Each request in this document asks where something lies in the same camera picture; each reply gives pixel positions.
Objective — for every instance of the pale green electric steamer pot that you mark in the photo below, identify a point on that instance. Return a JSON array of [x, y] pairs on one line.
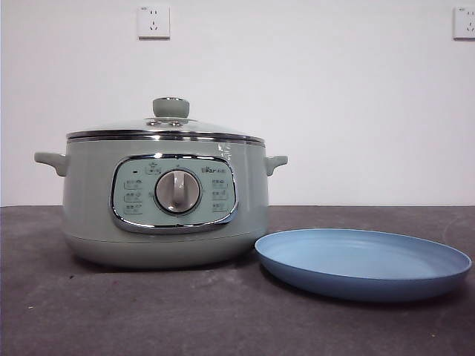
[[92, 207]]

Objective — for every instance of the blue round plate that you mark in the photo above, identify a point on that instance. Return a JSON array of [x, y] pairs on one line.
[[356, 270]]

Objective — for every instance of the white wall socket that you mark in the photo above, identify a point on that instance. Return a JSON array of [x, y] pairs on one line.
[[465, 24], [154, 22]]

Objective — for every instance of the glass lid with green knob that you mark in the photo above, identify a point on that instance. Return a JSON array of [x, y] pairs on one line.
[[170, 107]]

